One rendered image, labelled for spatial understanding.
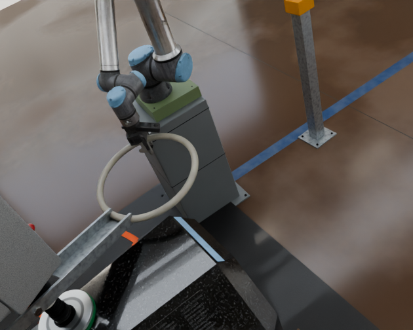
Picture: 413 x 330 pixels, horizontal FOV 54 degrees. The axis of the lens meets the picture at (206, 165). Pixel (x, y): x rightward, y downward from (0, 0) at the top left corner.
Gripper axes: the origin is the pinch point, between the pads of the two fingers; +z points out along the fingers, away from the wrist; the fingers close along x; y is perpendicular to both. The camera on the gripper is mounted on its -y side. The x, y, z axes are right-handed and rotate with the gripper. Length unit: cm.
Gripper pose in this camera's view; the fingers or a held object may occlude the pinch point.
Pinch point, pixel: (152, 148)
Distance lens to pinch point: 203.7
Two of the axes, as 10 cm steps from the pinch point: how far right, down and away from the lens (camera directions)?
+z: 3.1, 6.5, 6.9
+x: 0.8, 7.1, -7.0
